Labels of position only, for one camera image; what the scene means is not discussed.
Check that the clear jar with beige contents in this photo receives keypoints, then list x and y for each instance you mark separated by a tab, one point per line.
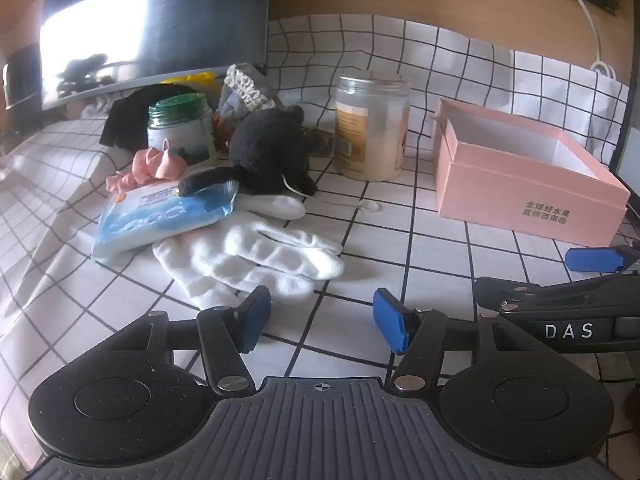
372	135

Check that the black cloth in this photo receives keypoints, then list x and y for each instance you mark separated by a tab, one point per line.
125	115

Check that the black plush toy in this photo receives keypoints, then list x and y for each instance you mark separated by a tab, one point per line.
270	150

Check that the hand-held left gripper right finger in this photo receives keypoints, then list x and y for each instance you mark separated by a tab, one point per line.
389	322

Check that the dark metal flask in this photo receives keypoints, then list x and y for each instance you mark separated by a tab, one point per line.
20	85

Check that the red packet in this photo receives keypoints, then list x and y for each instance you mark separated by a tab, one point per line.
221	129

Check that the pink cardboard box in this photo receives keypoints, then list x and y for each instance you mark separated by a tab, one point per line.
525	195

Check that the dark framed panel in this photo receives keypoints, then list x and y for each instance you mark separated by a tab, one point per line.
627	160

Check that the black computer monitor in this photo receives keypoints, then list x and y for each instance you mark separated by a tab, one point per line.
200	10

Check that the grey patterned packet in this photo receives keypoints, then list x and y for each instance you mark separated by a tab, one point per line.
245	92

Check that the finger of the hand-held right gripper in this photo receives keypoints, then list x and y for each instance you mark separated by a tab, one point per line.
595	259
550	295

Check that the blue wet wipes pack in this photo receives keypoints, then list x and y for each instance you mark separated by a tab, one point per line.
160	220

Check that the yellow soft pad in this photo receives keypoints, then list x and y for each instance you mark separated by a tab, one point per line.
200	80

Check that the green-lidded white jar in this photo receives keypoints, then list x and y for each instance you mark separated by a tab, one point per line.
182	135

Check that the white black checked tablecloth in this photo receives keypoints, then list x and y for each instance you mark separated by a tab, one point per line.
400	260

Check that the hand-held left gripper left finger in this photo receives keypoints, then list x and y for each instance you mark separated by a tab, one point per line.
256	316

